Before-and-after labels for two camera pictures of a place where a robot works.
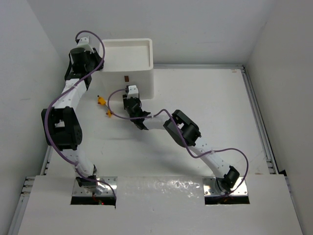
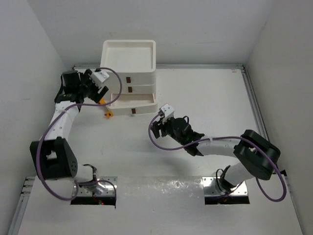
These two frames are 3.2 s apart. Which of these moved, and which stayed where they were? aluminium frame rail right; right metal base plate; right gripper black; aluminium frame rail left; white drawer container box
Moved: right gripper black; white drawer container box
Stayed: aluminium frame rail left; right metal base plate; aluminium frame rail right
